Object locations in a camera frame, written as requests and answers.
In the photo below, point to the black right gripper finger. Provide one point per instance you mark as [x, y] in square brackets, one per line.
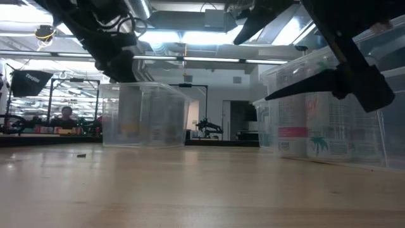
[256, 23]
[303, 85]

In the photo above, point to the blue silver Red Bull can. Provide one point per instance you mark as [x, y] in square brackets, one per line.
[265, 126]

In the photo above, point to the black background robot arm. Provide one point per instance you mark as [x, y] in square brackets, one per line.
[209, 126]

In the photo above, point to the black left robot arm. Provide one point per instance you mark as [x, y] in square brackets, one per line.
[79, 16]

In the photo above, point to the long tube light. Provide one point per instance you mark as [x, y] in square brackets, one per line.
[265, 62]
[155, 58]
[47, 54]
[210, 59]

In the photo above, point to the grey ceiling box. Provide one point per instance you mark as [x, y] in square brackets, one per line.
[215, 19]

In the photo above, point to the bright ceiling light panel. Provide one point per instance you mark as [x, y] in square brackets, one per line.
[190, 37]

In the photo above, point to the small hanging grey box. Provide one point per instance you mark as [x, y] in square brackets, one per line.
[188, 78]

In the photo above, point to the person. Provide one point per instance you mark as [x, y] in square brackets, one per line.
[66, 117]

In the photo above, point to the black photo softbox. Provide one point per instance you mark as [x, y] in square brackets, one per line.
[30, 83]

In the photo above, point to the small black screw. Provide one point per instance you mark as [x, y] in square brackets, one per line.
[81, 155]

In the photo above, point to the silver ventilation duct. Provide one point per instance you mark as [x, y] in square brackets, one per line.
[139, 8]

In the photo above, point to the grey wall vent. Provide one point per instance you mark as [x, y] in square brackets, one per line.
[237, 79]

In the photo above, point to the black aluminium table frame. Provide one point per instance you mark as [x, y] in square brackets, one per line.
[221, 143]

